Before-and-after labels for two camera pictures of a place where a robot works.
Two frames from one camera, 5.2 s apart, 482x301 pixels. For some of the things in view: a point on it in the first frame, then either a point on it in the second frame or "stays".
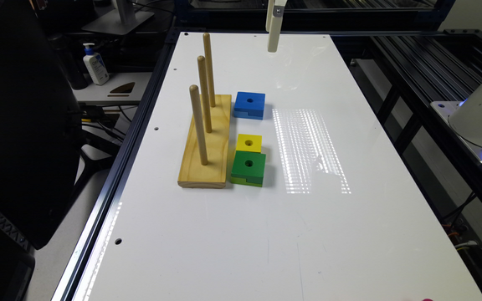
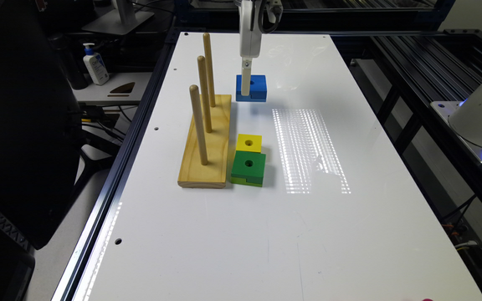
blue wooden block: x=249 y=105 → x=258 y=89
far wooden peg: x=209 y=63 stays
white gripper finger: x=274 y=21 → x=250 y=39
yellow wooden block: x=250 y=143 stays
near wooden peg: x=200 y=125 stays
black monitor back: x=27 y=135 stays
